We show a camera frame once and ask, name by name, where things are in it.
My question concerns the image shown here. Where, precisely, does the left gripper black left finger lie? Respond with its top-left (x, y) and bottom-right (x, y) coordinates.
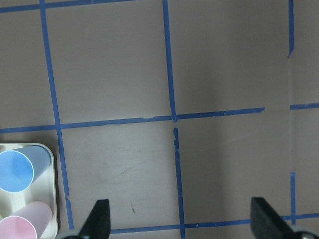
top-left (78, 199), bottom-right (111, 239)

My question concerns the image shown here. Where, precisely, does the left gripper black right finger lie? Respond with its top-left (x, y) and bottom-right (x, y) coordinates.
top-left (251, 197), bottom-right (298, 239)

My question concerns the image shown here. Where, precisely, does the light blue plastic cup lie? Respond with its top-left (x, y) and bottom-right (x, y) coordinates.
top-left (0, 145), bottom-right (51, 193)

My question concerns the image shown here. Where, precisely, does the pink plastic cup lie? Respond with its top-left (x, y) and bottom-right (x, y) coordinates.
top-left (0, 201), bottom-right (52, 239)

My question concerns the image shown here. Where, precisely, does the cream plastic tray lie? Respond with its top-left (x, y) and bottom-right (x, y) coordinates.
top-left (0, 143), bottom-right (58, 239)

